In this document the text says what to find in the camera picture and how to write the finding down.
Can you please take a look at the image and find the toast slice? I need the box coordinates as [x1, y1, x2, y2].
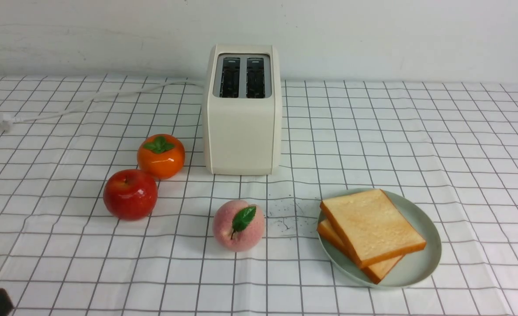
[320, 189, 426, 269]
[317, 219, 405, 284]

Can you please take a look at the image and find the orange persimmon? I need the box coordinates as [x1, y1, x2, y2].
[137, 134, 186, 180]

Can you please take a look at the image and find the pink peach with leaf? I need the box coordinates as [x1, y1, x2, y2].
[212, 200, 265, 252]

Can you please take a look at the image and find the white grid tablecloth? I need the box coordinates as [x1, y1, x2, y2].
[0, 75, 518, 316]

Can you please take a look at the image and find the red apple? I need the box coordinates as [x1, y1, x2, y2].
[103, 169, 158, 221]

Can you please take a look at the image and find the pale green round plate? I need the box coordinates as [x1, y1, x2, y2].
[318, 188, 442, 289]

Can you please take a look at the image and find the white toaster power cord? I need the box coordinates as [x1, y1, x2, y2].
[0, 79, 204, 133]

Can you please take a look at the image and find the cream white toaster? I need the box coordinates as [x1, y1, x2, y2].
[201, 44, 283, 176]

